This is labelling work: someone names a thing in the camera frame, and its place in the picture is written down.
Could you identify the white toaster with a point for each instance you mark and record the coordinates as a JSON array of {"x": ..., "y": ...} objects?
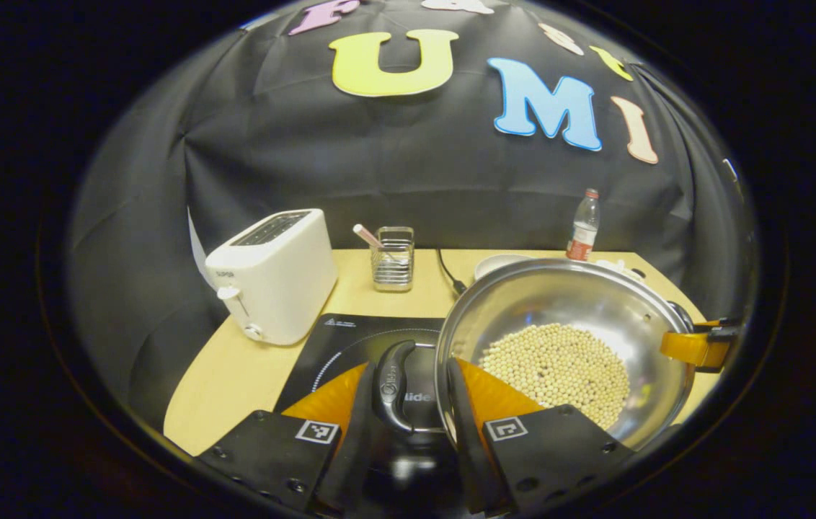
[{"x": 278, "y": 281}]

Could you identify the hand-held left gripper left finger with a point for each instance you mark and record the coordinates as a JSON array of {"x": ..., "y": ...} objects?
[{"x": 354, "y": 447}]

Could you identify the white round plate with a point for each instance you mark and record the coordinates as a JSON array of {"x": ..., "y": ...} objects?
[{"x": 494, "y": 263}]

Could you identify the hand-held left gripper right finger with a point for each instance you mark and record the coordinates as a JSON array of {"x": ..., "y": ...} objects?
[{"x": 469, "y": 454}]

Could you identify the stainless steel pot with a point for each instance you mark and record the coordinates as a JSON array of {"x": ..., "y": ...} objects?
[{"x": 566, "y": 299}]

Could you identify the black induction cooktop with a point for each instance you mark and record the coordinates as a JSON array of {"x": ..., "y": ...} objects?
[{"x": 339, "y": 346}]

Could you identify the pile of soybeans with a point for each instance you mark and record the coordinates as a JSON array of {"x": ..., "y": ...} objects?
[{"x": 559, "y": 367}]

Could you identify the white divided dish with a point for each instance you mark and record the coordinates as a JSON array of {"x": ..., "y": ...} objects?
[{"x": 610, "y": 265}]

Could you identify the black backdrop cloth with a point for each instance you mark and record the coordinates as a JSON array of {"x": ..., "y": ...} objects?
[{"x": 379, "y": 158}]

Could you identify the clear plastic water bottle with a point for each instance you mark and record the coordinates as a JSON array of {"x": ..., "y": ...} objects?
[{"x": 583, "y": 231}]

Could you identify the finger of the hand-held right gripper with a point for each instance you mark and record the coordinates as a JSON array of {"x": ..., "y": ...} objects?
[{"x": 696, "y": 349}]

